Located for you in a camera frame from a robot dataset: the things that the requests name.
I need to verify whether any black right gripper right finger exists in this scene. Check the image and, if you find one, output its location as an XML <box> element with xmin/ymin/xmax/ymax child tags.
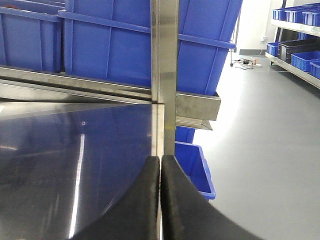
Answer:
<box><xmin>161</xmin><ymin>155</ymin><xmax>258</xmax><ymax>240</ymax></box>

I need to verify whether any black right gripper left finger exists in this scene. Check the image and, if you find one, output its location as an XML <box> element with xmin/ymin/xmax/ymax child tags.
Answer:
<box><xmin>72</xmin><ymin>156</ymin><xmax>160</xmax><ymax>240</ymax></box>

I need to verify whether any blue bin on floor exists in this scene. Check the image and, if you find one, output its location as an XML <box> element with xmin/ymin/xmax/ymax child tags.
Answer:
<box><xmin>175</xmin><ymin>141</ymin><xmax>216</xmax><ymax>201</ymax></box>

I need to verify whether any blue bin right on rack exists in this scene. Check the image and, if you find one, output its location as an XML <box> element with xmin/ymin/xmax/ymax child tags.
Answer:
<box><xmin>58</xmin><ymin>0</ymin><xmax>243</xmax><ymax>96</ymax></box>

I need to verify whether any blue bin with red items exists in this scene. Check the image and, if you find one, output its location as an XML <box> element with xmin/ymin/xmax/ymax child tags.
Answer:
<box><xmin>0</xmin><ymin>0</ymin><xmax>63</xmax><ymax>73</ymax></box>

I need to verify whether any steel shelf with bins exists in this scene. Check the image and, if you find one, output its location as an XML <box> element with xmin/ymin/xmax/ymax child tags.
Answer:
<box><xmin>265</xmin><ymin>0</ymin><xmax>320</xmax><ymax>88</ymax></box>

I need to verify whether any power strip with cables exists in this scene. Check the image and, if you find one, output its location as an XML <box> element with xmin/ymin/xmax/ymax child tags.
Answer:
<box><xmin>230</xmin><ymin>57</ymin><xmax>263</xmax><ymax>70</ymax></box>

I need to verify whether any stainless steel rack frame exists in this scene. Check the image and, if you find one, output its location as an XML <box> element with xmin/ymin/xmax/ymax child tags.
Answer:
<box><xmin>0</xmin><ymin>0</ymin><xmax>221</xmax><ymax>157</ymax></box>

